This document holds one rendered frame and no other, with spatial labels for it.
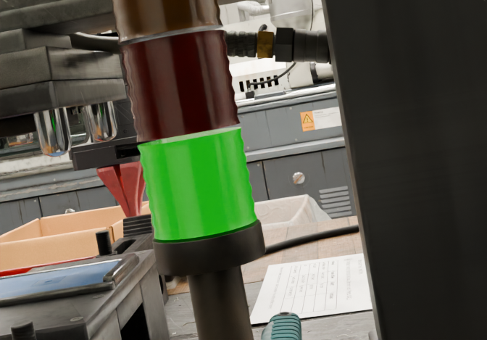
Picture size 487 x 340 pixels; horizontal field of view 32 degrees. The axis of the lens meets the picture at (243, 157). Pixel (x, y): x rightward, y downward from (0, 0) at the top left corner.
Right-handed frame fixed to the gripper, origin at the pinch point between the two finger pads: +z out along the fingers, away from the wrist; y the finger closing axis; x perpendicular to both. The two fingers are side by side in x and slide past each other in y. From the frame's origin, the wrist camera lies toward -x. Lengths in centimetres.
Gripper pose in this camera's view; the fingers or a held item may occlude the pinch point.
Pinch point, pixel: (135, 220)
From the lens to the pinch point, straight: 94.5
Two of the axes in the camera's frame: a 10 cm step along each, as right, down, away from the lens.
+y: -9.8, 1.6, 1.2
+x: -1.1, 1.0, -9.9
